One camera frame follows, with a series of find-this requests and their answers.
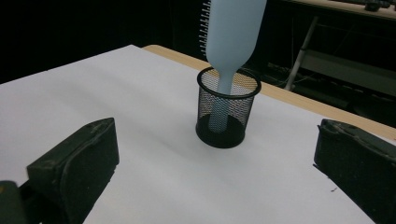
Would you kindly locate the black mesh pen holder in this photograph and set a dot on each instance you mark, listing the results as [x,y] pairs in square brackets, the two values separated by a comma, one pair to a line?
[219,137]

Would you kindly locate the light blue hairbrush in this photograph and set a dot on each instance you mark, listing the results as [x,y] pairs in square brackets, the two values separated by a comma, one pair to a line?
[233,37]

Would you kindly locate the dark small device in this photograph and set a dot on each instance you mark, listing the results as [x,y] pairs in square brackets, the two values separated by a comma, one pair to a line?
[376,4]

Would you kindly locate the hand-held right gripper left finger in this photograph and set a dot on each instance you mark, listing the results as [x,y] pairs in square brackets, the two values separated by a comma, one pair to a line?
[74,168]

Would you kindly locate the white-legged wooden desk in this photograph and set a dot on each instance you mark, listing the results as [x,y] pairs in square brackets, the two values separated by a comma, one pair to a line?
[342,68]

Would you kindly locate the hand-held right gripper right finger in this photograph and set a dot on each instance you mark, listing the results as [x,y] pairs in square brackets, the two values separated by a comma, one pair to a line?
[358,165]

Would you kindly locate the wooden table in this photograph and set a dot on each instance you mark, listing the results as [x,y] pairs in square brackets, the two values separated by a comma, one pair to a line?
[311,107]

